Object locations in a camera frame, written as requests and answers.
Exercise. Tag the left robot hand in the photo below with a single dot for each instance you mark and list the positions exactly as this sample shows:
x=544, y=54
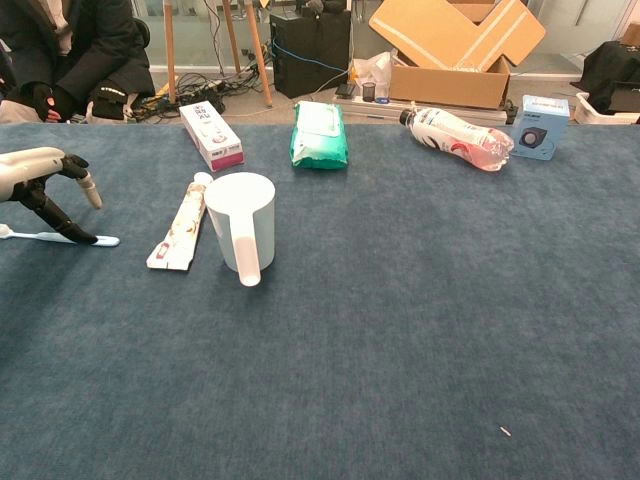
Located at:
x=25, y=167

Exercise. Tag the light blue toothbrush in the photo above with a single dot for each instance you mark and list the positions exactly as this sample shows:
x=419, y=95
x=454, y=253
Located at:
x=107, y=241

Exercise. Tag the white floral toothpaste tube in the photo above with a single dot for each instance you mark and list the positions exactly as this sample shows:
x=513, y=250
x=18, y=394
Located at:
x=180, y=230

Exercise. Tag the white pink toothpaste box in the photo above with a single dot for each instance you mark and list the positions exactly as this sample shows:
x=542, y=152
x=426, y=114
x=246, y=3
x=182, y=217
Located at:
x=210, y=132

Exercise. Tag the open cardboard box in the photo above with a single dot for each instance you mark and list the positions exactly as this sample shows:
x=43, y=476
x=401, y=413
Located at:
x=450, y=85

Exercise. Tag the light blue speaker box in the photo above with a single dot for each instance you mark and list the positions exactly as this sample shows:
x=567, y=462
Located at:
x=537, y=130

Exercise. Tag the person in black jacket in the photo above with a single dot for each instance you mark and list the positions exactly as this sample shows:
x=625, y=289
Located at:
x=90, y=50

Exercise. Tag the wooden leg stand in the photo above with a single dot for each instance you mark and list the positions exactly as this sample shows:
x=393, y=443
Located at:
x=170, y=50

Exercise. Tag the green wet wipes pack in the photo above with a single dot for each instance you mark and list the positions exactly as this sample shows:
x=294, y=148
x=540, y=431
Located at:
x=320, y=140

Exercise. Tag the black computer tower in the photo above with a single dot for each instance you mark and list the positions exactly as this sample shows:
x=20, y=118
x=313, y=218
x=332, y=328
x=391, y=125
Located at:
x=310, y=55

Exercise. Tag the small black device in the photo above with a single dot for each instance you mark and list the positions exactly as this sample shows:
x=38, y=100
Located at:
x=345, y=90

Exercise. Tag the black mesh pen holder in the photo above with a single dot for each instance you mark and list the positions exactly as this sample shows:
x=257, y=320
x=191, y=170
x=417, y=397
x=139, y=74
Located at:
x=369, y=92

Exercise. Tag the blue table mat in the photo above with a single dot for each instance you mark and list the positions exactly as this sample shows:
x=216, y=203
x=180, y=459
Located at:
x=320, y=375

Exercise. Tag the white plastic bag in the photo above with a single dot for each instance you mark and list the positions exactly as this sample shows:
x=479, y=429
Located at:
x=375, y=67

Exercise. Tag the plastic bottle with pink drink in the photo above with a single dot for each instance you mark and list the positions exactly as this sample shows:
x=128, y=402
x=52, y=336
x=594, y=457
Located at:
x=450, y=132

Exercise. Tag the small white scrap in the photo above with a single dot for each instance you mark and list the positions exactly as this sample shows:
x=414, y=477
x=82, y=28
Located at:
x=505, y=431

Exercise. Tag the white plastic crate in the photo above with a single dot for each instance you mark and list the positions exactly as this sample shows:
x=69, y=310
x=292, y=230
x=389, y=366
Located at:
x=600, y=117

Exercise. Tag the black cloth cover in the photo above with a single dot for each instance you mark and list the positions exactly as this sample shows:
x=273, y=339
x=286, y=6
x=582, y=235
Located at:
x=610, y=65

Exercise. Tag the aluminium profile rail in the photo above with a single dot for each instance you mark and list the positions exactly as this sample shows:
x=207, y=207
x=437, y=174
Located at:
x=370, y=110

